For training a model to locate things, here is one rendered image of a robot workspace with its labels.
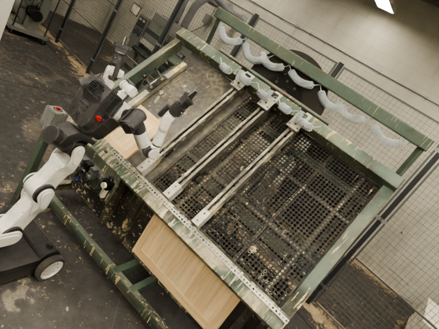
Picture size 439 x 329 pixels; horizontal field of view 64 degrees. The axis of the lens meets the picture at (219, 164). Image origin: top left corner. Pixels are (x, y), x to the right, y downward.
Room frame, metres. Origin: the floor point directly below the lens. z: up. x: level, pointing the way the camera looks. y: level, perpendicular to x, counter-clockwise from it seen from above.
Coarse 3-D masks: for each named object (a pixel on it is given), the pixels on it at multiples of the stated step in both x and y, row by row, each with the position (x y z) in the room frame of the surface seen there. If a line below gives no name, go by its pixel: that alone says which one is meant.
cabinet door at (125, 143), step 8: (152, 120) 2.63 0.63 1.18; (120, 128) 2.55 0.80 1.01; (152, 128) 2.59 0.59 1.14; (112, 136) 2.49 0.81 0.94; (120, 136) 2.50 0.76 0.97; (128, 136) 2.51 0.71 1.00; (152, 136) 2.53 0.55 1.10; (112, 144) 2.44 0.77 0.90; (120, 144) 2.45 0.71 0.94; (128, 144) 2.46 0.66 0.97; (136, 144) 2.47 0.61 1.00; (120, 152) 2.41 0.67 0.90; (128, 152) 2.41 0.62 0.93
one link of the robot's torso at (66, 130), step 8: (48, 128) 1.83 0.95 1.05; (56, 128) 1.83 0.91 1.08; (64, 128) 1.90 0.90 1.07; (72, 128) 1.92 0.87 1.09; (48, 136) 1.80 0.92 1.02; (56, 136) 1.80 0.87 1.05; (64, 136) 1.85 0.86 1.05; (72, 136) 1.88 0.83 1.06; (80, 136) 1.94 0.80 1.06; (88, 136) 2.00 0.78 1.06; (56, 144) 1.82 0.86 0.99; (64, 144) 1.86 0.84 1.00
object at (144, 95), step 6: (186, 66) 3.04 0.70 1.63; (168, 72) 2.95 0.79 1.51; (174, 72) 2.96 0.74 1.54; (168, 78) 2.91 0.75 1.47; (162, 84) 2.88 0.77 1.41; (144, 90) 2.80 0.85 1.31; (156, 90) 2.85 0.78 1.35; (138, 96) 2.75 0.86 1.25; (144, 96) 2.76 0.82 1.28; (132, 102) 2.70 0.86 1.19; (138, 102) 2.73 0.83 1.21
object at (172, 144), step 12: (240, 72) 2.76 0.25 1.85; (240, 84) 2.85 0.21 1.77; (228, 96) 2.80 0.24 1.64; (216, 108) 2.71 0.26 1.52; (204, 120) 2.64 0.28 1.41; (180, 132) 2.52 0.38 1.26; (192, 132) 2.57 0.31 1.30; (168, 144) 2.45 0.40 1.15; (180, 144) 2.52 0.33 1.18; (144, 168) 2.28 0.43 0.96
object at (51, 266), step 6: (48, 258) 1.90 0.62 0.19; (54, 258) 1.92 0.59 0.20; (60, 258) 1.95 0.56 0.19; (42, 264) 1.86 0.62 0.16; (48, 264) 1.87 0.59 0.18; (54, 264) 1.93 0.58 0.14; (60, 264) 1.98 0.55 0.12; (36, 270) 1.84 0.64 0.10; (42, 270) 1.84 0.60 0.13; (48, 270) 1.91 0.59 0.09; (54, 270) 1.96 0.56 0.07; (60, 270) 2.00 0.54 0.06; (36, 276) 1.84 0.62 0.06; (42, 276) 1.88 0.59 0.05; (48, 276) 1.93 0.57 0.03
